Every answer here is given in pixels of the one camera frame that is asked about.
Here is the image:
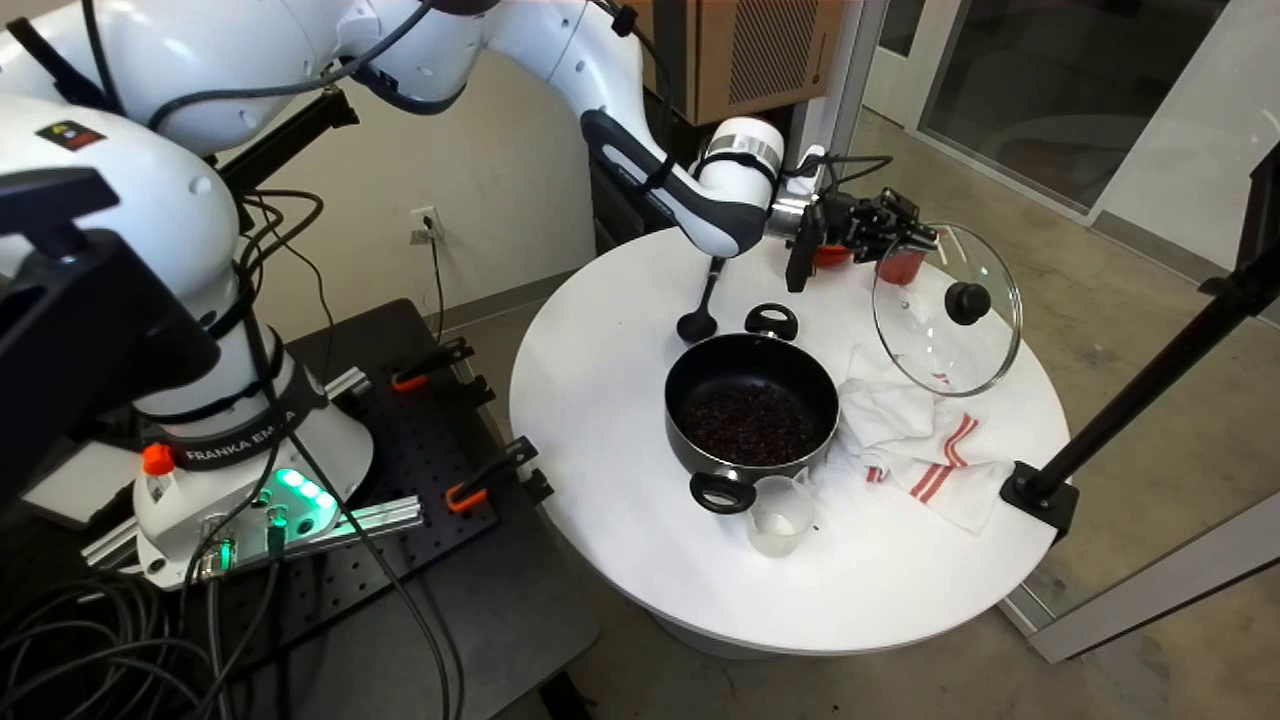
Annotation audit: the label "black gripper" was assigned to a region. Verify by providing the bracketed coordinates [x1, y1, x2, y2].
[813, 183, 943, 269]

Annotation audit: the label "glass lid with black knob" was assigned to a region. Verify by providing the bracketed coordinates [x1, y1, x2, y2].
[869, 221, 1029, 398]

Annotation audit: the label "black plastic serving spoon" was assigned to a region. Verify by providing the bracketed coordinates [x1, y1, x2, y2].
[673, 251, 731, 349]

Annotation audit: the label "dark brown beans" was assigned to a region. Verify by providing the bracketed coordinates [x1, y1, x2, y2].
[676, 377, 823, 466]

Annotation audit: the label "black drawer cabinet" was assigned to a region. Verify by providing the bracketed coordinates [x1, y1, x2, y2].
[577, 75, 807, 260]

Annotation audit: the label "clear glass measuring cup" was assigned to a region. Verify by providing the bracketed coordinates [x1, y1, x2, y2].
[744, 466, 823, 558]

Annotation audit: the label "grey floor door track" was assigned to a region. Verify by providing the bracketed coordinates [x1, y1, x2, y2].
[995, 487, 1280, 667]

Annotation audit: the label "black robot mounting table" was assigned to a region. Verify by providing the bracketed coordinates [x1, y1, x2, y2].
[0, 297, 607, 720]

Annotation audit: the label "orange round knob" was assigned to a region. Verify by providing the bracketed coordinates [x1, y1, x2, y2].
[137, 439, 179, 485]

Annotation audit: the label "grey door frame post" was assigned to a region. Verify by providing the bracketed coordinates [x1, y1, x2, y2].
[777, 0, 897, 225]

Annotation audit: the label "black two-handled pot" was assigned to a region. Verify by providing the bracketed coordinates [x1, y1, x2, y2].
[660, 298, 845, 518]

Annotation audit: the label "black camera stand pole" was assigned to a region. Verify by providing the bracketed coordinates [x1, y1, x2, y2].
[995, 136, 1280, 539]

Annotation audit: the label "orange-handled black clamp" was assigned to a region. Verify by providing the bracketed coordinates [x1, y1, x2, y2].
[442, 431, 556, 518]
[388, 333, 502, 407]

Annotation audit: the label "aluminium rail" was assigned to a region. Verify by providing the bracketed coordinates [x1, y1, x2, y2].
[78, 363, 431, 579]

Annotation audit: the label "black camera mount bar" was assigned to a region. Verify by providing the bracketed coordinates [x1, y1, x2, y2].
[212, 87, 364, 205]

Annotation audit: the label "dark arm cable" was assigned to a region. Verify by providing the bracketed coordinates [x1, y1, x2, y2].
[78, 0, 443, 136]

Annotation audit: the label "black camera box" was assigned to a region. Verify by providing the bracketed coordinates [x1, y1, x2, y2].
[0, 165, 223, 508]

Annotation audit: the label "black floor cable bundle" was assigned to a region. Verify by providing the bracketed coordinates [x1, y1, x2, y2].
[0, 502, 466, 720]

